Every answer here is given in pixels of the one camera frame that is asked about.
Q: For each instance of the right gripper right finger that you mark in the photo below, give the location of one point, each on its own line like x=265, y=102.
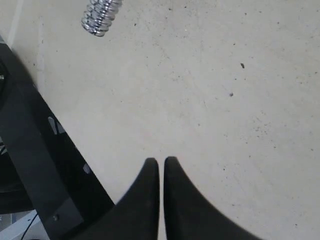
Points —
x=189, y=215

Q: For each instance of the black table frame beam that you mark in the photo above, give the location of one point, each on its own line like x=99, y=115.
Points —
x=40, y=167

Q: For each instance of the chrome threaded dumbbell bar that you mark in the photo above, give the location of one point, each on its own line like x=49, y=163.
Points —
x=99, y=16

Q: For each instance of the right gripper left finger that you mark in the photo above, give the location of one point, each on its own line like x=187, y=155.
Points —
x=134, y=217

